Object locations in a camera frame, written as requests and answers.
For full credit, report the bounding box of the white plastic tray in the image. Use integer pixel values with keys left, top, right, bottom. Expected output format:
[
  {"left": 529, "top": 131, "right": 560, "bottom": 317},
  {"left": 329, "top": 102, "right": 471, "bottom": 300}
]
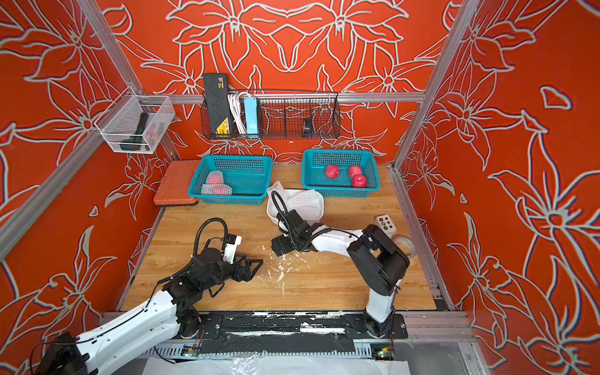
[{"left": 266, "top": 188, "right": 325, "bottom": 227}]

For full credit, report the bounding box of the white button control box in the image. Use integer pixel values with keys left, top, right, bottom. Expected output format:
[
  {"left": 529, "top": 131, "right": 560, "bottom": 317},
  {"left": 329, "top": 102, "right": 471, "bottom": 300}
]
[{"left": 374, "top": 214, "right": 397, "bottom": 238}]

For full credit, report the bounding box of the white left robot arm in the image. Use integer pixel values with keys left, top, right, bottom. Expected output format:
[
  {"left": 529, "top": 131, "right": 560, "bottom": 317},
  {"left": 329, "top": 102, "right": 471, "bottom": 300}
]
[{"left": 34, "top": 234, "right": 263, "bottom": 374}]

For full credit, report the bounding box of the white foam net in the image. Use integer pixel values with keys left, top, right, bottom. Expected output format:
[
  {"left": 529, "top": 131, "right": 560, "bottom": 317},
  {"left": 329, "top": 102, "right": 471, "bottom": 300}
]
[
  {"left": 267, "top": 181, "right": 289, "bottom": 208},
  {"left": 287, "top": 189, "right": 324, "bottom": 221}
]

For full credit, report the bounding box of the dark tool in clear box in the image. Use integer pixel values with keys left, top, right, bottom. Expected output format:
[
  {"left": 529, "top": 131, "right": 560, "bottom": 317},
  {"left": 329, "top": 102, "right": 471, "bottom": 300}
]
[{"left": 120, "top": 112, "right": 148, "bottom": 152}]

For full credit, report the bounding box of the teal plastic basket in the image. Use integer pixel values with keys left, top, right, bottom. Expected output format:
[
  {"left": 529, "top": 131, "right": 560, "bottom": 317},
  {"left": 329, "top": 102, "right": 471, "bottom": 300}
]
[
  {"left": 302, "top": 149, "right": 381, "bottom": 198},
  {"left": 187, "top": 155, "right": 273, "bottom": 206}
]

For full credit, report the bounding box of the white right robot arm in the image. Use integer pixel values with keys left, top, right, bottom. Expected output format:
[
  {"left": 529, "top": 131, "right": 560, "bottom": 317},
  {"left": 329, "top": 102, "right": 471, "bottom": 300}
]
[{"left": 272, "top": 210, "right": 410, "bottom": 338}]

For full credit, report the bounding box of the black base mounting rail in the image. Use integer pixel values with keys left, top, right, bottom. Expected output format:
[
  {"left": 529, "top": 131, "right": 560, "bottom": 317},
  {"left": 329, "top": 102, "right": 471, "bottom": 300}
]
[{"left": 157, "top": 310, "right": 409, "bottom": 356}]

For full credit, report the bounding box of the clear acrylic wall box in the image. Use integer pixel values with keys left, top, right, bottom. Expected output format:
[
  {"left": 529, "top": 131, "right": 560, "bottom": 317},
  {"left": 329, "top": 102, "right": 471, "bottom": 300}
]
[{"left": 94, "top": 87, "right": 175, "bottom": 155}]

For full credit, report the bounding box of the teal right plastic basket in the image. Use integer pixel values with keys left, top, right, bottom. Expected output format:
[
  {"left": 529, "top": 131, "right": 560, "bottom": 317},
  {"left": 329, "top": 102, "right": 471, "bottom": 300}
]
[{"left": 302, "top": 149, "right": 381, "bottom": 198}]

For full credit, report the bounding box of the orange foam pad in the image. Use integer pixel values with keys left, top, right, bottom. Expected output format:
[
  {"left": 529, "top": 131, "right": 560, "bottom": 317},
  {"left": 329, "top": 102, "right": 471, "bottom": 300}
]
[{"left": 153, "top": 160, "right": 200, "bottom": 206}]

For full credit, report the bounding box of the teal left plastic basket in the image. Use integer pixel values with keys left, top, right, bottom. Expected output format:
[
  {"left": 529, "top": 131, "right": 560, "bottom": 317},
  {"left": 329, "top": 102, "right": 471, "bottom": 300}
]
[{"left": 187, "top": 155, "right": 273, "bottom": 206}]

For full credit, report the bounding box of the red apple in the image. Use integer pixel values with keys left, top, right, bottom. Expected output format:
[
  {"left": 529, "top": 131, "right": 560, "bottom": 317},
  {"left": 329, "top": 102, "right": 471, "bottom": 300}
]
[
  {"left": 352, "top": 174, "right": 368, "bottom": 188},
  {"left": 348, "top": 165, "right": 363, "bottom": 179}
]

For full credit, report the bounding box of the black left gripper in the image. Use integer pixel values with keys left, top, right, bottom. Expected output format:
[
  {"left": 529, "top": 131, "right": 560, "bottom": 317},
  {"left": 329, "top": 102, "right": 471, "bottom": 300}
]
[{"left": 201, "top": 252, "right": 263, "bottom": 294}]

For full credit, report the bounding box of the black rectangular device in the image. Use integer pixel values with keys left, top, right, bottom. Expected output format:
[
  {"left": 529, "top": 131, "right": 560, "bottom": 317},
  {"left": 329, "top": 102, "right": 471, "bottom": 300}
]
[{"left": 203, "top": 73, "right": 231, "bottom": 138}]

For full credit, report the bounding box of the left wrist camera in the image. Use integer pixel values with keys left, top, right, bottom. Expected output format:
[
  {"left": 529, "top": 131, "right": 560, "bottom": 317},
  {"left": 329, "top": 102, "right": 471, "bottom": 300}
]
[{"left": 223, "top": 234, "right": 238, "bottom": 264}]

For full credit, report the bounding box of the black wire wall basket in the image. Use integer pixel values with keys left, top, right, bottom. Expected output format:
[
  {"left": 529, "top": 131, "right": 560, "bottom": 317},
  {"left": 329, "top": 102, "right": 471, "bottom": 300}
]
[{"left": 200, "top": 90, "right": 342, "bottom": 141}]

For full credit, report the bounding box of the white coiled cable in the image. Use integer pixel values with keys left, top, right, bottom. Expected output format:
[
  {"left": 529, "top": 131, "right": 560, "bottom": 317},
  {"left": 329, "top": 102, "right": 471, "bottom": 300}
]
[{"left": 227, "top": 91, "right": 249, "bottom": 136}]

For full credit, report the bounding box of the clear tape roll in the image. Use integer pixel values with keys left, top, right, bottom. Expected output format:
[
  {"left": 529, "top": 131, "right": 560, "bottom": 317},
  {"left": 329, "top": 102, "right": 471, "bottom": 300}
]
[{"left": 392, "top": 234, "right": 417, "bottom": 259}]

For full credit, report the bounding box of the light blue box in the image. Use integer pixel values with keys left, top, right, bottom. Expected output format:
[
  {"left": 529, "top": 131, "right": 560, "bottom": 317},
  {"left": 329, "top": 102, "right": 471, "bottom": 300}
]
[{"left": 244, "top": 97, "right": 259, "bottom": 137}]

